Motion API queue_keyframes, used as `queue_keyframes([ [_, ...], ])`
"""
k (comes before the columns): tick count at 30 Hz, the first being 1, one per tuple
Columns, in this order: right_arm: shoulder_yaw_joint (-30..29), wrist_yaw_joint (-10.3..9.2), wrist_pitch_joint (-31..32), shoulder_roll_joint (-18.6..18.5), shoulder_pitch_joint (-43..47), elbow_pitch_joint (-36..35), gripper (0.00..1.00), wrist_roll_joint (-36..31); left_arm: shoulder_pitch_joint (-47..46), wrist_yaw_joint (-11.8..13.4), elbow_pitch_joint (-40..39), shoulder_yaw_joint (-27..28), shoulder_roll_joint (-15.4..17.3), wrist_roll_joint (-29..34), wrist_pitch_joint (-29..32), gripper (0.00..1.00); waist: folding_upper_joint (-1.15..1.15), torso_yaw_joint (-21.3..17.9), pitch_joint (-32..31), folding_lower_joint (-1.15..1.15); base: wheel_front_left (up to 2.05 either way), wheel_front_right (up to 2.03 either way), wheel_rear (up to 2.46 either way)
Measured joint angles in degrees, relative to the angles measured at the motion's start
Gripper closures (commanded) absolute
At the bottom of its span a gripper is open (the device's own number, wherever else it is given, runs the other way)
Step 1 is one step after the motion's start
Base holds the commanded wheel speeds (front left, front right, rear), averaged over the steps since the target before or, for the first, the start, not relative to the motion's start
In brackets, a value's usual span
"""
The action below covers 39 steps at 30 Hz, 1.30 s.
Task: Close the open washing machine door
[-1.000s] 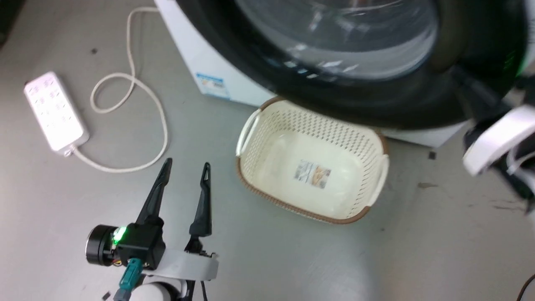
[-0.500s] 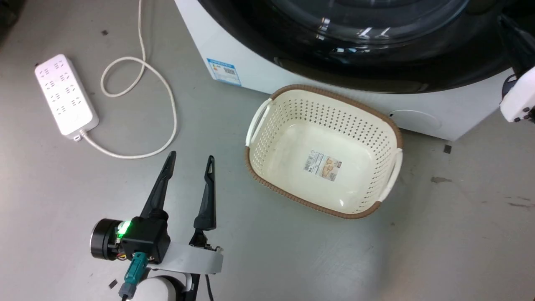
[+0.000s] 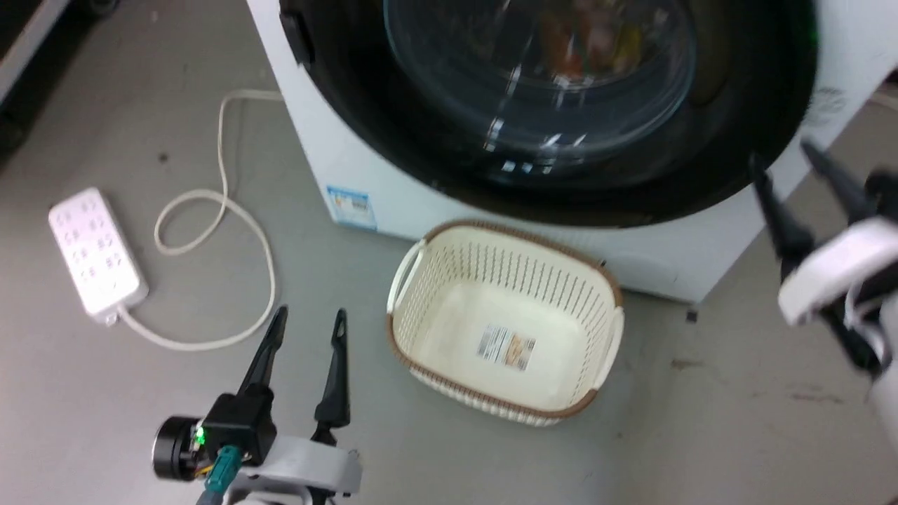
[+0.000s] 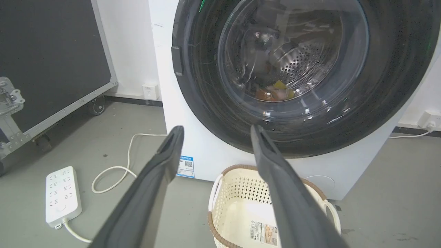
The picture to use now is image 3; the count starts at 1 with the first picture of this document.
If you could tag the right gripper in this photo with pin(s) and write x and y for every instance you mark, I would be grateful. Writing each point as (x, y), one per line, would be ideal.
(842, 266)

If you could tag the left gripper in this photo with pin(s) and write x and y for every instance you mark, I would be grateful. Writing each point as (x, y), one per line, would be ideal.
(242, 428)

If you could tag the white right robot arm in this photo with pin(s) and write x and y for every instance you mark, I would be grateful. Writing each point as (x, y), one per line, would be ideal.
(888, 393)

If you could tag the black round washer door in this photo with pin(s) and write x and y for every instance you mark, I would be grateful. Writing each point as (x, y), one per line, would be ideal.
(744, 126)

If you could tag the white front-load washing machine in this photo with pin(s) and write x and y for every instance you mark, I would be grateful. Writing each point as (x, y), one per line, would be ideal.
(393, 189)

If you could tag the blue energy label sticker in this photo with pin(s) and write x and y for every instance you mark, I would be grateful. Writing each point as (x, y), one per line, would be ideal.
(349, 207)

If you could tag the cream plastic laundry basket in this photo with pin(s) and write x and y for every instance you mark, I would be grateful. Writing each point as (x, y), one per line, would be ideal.
(491, 308)

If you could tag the barcode sticker label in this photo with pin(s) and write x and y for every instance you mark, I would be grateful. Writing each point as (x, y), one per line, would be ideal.
(506, 347)

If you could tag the white power strip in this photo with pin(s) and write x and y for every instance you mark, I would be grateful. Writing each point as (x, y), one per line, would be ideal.
(95, 252)

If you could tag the colourful clothes inside drum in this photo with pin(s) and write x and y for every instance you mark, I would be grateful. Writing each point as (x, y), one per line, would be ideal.
(589, 42)

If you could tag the dark cabinet with white edge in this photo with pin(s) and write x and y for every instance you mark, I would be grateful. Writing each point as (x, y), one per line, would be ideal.
(28, 42)

